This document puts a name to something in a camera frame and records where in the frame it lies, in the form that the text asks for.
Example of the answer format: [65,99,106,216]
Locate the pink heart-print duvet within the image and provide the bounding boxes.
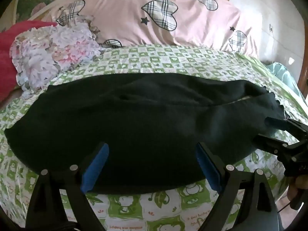
[43,0,259,59]

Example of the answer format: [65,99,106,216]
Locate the floral ruffled pillow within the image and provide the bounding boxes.
[9,16,104,99]

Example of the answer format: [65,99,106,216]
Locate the green checkered bed sheet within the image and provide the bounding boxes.
[1,45,307,230]

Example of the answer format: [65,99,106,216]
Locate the black pants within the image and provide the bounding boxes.
[4,74,285,194]

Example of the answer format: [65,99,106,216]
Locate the person's right hand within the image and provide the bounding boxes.
[287,176,307,201]

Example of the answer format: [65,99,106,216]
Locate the teal quilt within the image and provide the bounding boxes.
[266,62,305,100]

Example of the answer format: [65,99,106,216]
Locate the red fleece blanket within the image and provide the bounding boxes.
[0,20,59,103]

